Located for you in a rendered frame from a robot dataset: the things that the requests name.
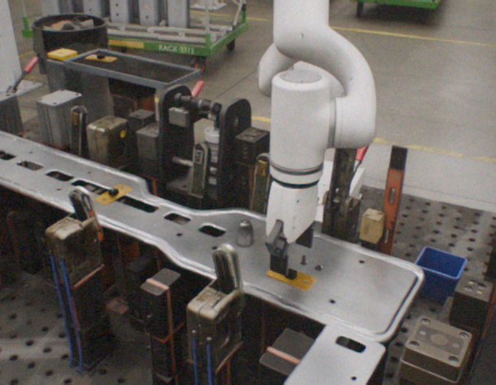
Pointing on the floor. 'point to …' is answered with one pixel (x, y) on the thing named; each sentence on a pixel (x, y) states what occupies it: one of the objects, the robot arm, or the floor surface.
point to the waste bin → (63, 36)
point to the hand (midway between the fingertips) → (291, 253)
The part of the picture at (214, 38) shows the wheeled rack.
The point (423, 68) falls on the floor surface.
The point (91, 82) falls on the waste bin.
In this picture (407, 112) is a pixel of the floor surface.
